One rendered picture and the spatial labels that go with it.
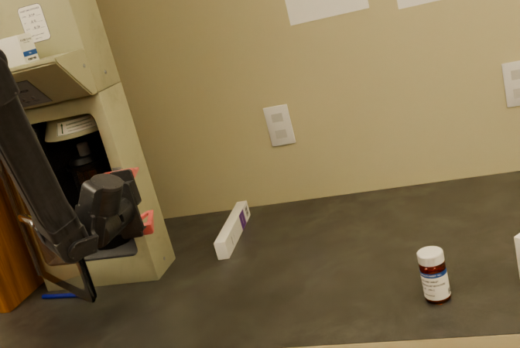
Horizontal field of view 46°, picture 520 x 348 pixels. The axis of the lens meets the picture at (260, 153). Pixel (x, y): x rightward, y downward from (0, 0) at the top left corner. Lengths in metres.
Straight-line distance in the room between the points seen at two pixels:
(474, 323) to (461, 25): 0.80
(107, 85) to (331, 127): 0.63
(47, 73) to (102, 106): 0.15
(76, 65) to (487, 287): 0.92
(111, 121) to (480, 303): 0.85
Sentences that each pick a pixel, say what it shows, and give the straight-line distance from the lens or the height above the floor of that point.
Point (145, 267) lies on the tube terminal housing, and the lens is 1.53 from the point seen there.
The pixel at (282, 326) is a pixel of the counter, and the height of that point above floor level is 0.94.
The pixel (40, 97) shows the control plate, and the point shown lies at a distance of 1.43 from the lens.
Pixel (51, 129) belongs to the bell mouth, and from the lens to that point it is 1.54.
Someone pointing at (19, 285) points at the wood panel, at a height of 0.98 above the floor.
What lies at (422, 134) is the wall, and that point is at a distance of 1.70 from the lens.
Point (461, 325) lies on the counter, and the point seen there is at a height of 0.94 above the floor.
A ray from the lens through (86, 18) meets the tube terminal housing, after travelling 1.44.
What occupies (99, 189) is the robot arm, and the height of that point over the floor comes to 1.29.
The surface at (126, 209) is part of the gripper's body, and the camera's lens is 1.19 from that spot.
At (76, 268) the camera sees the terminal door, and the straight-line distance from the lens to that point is 1.40.
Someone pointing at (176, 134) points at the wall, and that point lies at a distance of 1.85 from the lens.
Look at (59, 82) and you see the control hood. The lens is 1.37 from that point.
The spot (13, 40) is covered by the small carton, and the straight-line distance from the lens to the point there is 1.39.
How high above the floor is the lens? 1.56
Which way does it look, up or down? 15 degrees down
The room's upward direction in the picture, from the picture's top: 14 degrees counter-clockwise
